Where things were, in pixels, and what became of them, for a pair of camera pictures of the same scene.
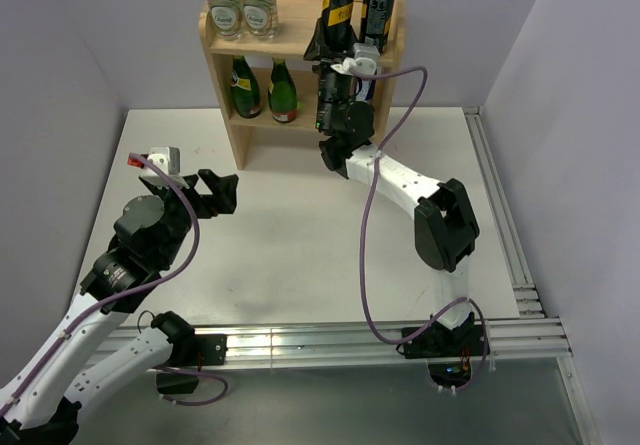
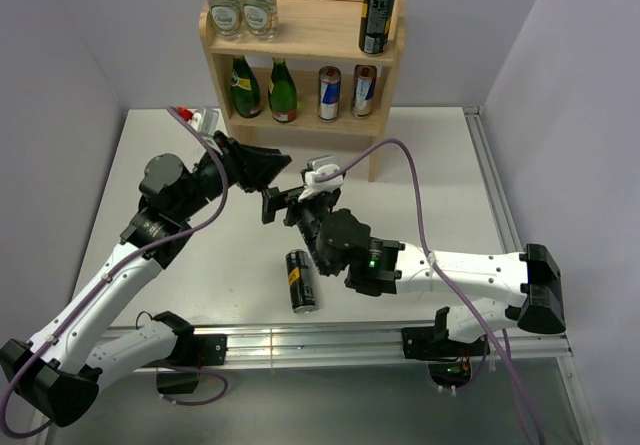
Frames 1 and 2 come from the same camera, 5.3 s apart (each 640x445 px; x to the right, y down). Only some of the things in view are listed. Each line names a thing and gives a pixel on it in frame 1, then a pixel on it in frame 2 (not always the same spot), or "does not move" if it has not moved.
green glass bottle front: [245, 92] does not move
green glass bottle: [282, 98] does not move
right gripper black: [315, 51] → [274, 199]
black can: [338, 7] → [302, 285]
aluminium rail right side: [527, 297] does not move
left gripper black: [222, 198] → [255, 168]
